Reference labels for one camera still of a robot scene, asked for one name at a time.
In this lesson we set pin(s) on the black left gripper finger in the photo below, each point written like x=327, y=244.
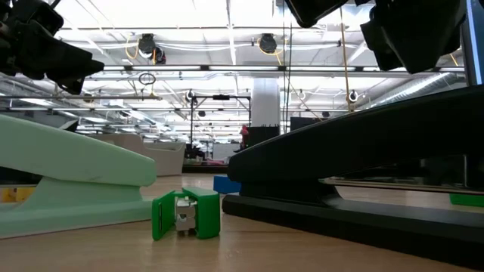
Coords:
x=81, y=67
x=73, y=86

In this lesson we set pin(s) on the mint green stapler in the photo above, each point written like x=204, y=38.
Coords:
x=75, y=158

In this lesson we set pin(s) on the black stapler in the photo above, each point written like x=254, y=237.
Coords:
x=340, y=151

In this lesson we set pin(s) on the blue stapler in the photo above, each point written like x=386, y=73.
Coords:
x=225, y=185

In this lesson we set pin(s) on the green staple remover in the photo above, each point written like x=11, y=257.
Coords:
x=206, y=215

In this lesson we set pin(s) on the computer monitor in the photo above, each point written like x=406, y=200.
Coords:
x=474, y=38

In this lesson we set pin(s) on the grey plastic bin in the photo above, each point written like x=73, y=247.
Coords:
x=166, y=158

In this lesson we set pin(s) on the black background screen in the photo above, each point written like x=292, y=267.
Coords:
x=302, y=124

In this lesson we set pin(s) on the white board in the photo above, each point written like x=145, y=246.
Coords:
x=225, y=151

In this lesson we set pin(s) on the white building column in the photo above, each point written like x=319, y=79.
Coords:
x=265, y=102

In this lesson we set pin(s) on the person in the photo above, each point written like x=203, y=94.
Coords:
x=244, y=138

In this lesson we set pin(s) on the black cabinet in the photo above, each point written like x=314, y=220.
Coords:
x=262, y=136

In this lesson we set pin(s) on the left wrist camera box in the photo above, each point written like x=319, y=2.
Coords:
x=38, y=17

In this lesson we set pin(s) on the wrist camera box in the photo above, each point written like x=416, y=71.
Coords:
x=314, y=11
x=38, y=17

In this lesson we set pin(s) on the silver air duct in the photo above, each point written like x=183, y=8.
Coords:
x=416, y=88

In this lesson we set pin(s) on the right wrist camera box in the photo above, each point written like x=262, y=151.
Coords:
x=314, y=11

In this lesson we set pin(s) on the black background rig frame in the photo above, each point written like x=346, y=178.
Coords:
x=221, y=97

